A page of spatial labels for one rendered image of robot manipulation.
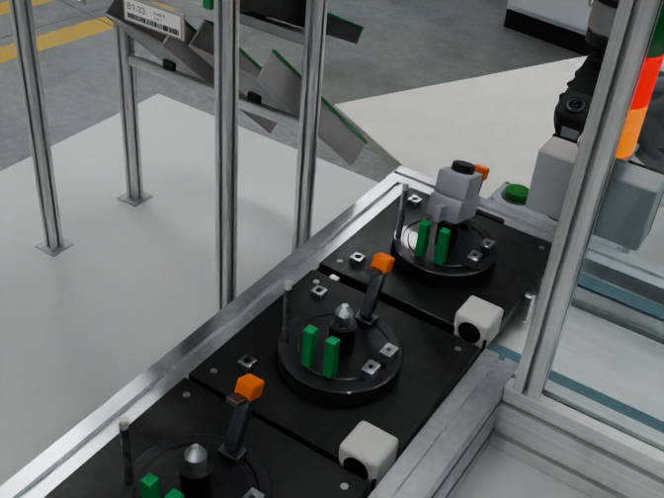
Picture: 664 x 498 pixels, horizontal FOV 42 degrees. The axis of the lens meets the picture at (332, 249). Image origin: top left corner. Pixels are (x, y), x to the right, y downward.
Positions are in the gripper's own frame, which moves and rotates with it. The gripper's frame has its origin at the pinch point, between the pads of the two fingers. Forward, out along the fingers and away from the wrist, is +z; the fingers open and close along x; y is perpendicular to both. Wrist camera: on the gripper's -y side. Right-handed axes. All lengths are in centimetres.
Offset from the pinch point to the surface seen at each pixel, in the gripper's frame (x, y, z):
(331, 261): 19.5, -32.1, 6.4
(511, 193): 7.6, -1.5, 6.2
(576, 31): 85, 292, 93
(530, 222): 2.7, -5.2, 7.4
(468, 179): 6.8, -22.2, -6.4
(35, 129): 61, -43, -3
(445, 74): 120, 227, 104
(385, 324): 6.6, -40.6, 4.4
